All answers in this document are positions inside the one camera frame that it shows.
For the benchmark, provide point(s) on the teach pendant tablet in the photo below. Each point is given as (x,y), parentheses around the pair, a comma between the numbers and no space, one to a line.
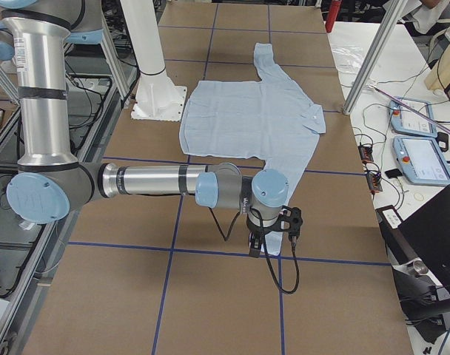
(421,160)
(406,122)

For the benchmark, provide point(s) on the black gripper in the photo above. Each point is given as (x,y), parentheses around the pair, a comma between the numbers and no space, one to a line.
(257,233)

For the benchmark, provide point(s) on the clear plastic bag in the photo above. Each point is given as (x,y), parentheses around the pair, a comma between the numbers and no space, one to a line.
(348,58)

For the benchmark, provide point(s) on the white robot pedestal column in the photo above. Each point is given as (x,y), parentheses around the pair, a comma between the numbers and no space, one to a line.
(156,98)

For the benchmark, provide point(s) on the aluminium frame post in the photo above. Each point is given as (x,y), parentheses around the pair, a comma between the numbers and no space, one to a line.
(393,14)

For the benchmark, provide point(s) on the light blue button shirt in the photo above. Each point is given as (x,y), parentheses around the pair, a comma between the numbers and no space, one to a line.
(271,119)

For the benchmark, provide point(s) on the black monitor on stand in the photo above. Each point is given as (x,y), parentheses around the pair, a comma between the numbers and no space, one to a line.
(420,245)

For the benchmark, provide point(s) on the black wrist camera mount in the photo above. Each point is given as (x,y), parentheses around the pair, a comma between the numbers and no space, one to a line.
(290,222)

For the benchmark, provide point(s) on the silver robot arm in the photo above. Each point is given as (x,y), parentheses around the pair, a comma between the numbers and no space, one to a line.
(51,182)

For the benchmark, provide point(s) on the upper teach pendant tablet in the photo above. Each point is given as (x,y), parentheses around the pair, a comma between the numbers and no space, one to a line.
(406,122)

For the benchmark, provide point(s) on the red fire extinguisher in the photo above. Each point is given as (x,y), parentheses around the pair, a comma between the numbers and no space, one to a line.
(332,15)

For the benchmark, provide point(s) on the lower teach pendant tablet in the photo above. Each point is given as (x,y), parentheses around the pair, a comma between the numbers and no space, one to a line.
(421,160)

